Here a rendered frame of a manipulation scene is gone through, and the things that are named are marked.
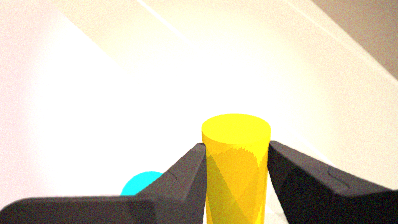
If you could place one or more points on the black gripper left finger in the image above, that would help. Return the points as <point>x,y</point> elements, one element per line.
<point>177,196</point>

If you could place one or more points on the yellow tall cylinder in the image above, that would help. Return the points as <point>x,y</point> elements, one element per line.
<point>236,156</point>

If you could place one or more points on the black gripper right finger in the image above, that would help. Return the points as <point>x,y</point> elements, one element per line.
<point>312,192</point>

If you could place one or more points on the cyan circle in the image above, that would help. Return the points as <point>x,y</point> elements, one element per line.
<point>138,182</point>

